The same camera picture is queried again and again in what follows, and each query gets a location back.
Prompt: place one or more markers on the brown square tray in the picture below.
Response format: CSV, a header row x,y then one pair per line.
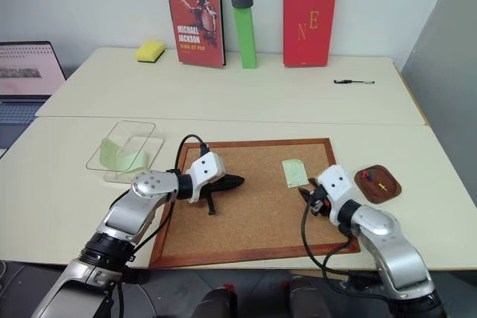
x,y
378,184

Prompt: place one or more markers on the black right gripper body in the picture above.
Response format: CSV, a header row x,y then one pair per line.
x,y
321,200

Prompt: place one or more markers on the yellow pushpin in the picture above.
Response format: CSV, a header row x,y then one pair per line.
x,y
382,186

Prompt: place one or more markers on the wood-framed cork board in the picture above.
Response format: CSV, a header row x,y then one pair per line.
x,y
257,217

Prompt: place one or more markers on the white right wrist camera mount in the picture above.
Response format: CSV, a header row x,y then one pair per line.
x,y
337,184

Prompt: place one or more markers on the red pushpin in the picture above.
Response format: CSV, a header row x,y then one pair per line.
x,y
363,175

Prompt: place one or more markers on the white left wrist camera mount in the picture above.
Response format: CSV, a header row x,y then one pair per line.
x,y
205,169

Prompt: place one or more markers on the red Michael Jackson book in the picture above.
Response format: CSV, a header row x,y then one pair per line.
x,y
195,16

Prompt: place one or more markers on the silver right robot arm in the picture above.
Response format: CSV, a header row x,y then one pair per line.
x,y
387,240

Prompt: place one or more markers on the red book with gold letters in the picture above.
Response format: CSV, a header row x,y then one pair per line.
x,y
309,20

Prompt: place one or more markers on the grey partition panel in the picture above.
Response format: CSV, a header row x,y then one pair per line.
x,y
443,72

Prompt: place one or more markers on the green sticky note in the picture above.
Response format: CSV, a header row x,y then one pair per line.
x,y
109,152
132,163
294,173

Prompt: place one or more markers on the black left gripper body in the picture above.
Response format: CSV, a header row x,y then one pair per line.
x,y
216,185

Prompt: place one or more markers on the yellow sponge with dark base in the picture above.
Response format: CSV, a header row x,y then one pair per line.
x,y
149,50

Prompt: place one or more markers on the blue pushpin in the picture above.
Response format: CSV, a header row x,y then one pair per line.
x,y
369,178

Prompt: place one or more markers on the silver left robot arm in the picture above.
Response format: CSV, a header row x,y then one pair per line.
x,y
123,217

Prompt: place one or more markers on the clear plastic box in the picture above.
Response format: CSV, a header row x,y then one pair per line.
x,y
123,154

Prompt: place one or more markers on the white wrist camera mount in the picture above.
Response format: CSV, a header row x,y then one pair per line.
x,y
205,169
337,184

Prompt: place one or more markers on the open grey laptop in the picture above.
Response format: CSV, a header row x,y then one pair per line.
x,y
26,76

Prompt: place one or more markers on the black pen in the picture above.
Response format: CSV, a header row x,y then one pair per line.
x,y
352,82

